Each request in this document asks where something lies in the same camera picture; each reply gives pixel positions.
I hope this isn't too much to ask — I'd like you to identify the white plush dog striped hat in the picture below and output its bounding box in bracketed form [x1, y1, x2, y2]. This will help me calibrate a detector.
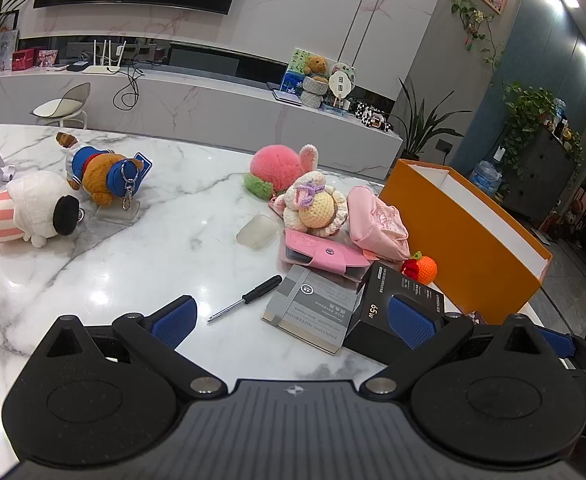
[0, 170, 84, 247]

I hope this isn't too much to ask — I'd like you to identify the orange cardboard box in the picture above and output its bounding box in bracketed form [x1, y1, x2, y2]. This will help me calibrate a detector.
[379, 159, 554, 326]

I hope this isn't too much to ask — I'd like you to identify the white round hand fan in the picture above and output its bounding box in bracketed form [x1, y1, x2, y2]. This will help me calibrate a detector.
[327, 67, 352, 110]

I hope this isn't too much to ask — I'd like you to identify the clear acrylic stand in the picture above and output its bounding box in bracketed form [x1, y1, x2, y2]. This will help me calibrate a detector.
[94, 199, 141, 223]

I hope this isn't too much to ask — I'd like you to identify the black charger box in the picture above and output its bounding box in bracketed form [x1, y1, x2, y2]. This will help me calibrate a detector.
[343, 261, 446, 366]

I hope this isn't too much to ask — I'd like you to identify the black handle screwdriver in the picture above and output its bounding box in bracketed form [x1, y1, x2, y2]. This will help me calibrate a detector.
[207, 275, 284, 323]

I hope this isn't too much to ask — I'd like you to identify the checkered toy car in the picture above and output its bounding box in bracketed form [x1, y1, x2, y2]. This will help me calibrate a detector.
[348, 99, 396, 133]

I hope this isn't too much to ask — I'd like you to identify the pink snap wallet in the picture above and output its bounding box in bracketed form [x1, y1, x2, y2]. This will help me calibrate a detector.
[280, 228, 374, 281]

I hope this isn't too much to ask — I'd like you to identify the blue water bottle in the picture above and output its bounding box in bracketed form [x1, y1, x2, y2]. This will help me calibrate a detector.
[469, 159, 504, 198]

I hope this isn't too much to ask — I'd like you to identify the floral round hand fan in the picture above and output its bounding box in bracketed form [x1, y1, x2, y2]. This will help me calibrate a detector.
[332, 61, 358, 87]

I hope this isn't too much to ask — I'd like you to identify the white marble tv console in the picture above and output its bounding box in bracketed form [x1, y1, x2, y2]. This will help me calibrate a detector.
[0, 35, 404, 181]

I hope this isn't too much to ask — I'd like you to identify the photo frame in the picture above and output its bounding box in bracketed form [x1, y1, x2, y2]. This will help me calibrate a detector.
[0, 30, 20, 72]

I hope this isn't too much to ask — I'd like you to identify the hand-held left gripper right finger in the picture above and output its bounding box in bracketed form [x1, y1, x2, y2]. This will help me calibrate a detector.
[363, 294, 558, 401]

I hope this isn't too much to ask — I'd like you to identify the crochet bunny doll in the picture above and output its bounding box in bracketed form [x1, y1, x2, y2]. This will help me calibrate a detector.
[272, 145, 350, 237]

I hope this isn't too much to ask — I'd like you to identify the grey notebook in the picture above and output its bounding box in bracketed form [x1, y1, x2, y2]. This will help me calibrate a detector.
[262, 266, 368, 356]

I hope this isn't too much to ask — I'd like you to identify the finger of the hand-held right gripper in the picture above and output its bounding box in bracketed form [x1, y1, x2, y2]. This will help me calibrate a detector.
[542, 327, 586, 372]

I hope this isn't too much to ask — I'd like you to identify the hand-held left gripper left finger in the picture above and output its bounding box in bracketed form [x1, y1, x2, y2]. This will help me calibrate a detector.
[33, 296, 226, 401]

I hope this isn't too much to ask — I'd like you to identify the black cable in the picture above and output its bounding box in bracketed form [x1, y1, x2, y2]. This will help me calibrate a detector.
[113, 62, 144, 111]

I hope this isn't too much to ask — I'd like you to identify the brown bear plush keychain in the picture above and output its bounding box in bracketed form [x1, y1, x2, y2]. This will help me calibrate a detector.
[55, 131, 154, 208]

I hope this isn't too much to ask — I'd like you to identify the hanging ivy plant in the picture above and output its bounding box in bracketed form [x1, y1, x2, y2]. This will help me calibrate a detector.
[450, 0, 504, 73]

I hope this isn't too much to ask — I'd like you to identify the brown teddy bear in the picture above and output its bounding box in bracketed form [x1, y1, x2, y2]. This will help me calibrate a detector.
[303, 56, 330, 81]

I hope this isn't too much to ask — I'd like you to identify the pink fluffy peach plush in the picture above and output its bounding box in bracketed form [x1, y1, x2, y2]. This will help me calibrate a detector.
[243, 144, 306, 200]

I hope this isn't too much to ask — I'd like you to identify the red gift box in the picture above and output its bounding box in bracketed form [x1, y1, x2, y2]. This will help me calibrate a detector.
[12, 49, 38, 72]

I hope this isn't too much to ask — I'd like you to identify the white router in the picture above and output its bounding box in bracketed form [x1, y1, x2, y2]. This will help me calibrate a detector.
[82, 39, 124, 75]

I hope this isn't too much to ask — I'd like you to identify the pink cap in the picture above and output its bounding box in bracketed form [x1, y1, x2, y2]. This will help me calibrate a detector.
[347, 186, 411, 262]

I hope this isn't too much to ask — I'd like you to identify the crochet orange fruit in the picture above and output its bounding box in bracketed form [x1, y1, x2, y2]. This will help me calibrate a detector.
[400, 251, 438, 286]

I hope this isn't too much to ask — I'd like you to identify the silver laptop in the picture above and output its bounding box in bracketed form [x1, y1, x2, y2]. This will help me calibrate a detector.
[267, 82, 304, 107]

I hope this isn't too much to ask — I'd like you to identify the potted plant black pot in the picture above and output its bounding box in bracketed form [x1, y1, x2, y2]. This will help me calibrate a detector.
[393, 77, 466, 161]

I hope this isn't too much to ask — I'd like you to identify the white rolling stool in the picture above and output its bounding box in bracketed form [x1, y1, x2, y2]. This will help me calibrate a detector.
[29, 82, 91, 128]

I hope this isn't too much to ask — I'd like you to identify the dark grey cabinet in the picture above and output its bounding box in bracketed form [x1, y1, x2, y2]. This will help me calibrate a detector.
[503, 125, 581, 226]

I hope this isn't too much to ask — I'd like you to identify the blue green painting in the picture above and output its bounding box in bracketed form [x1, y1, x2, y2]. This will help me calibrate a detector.
[282, 47, 318, 95]

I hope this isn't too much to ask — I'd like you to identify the bushy ivy plant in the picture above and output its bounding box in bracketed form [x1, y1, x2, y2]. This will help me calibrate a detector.
[500, 82, 586, 166]

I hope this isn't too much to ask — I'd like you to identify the translucent plastic case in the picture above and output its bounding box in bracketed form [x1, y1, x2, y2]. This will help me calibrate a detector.
[236, 214, 280, 251]

